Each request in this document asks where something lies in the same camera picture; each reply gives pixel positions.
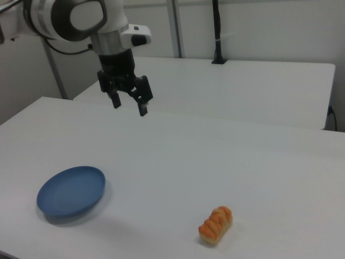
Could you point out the white zip tie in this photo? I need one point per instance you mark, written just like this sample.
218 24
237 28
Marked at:
219 40

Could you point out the orange toy bread loaf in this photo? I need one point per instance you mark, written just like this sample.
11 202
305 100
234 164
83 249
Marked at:
215 222

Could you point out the white adjoining table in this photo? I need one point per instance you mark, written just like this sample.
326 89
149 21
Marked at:
242 89

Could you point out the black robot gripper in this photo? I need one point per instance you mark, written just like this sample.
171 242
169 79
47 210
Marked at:
117 67

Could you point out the black pole with clamp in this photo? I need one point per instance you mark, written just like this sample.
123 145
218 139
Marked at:
217 24

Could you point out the blue round plate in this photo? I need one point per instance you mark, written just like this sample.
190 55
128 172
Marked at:
70 191

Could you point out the grey vertical wall post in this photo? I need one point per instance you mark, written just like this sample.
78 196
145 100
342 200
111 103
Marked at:
175 27

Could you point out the slanted grey metal frame post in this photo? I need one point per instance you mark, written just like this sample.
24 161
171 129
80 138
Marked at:
58 75

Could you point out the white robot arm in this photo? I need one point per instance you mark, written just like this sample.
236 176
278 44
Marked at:
81 19

